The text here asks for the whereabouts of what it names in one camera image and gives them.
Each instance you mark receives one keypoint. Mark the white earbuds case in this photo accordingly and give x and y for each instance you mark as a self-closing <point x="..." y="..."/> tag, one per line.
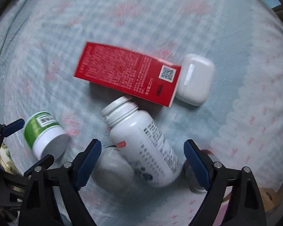
<point x="195" y="81"/>

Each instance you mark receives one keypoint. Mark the yellow striped blanket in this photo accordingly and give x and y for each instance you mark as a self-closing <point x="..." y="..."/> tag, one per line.
<point x="6" y="162"/>

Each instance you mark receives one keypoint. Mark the checkered quilt bedspread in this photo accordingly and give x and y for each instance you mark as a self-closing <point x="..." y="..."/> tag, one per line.
<point x="241" y="122"/>

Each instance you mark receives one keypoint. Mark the cardboard box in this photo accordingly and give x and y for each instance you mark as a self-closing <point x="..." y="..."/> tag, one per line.
<point x="271" y="199"/>

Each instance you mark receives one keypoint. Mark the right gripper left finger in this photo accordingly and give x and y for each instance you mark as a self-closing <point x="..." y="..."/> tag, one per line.
<point x="39" y="205"/>

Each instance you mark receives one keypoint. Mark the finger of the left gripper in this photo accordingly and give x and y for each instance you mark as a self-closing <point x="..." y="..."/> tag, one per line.
<point x="8" y="130"/>

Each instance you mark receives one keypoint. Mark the large white pill bottle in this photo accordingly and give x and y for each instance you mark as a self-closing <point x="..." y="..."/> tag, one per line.
<point x="141" y="142"/>

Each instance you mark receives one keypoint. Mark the small white round jar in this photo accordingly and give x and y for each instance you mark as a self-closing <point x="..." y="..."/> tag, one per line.
<point x="112" y="172"/>

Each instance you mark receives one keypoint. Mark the green label white bottle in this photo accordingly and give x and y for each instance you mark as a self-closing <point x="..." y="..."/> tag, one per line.
<point x="45" y="136"/>

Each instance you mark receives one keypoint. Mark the red carton box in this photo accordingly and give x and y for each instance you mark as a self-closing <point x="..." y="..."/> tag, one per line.
<point x="138" y="74"/>

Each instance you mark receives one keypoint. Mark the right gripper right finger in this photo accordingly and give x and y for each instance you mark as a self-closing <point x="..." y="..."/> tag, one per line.
<point x="245" y="205"/>

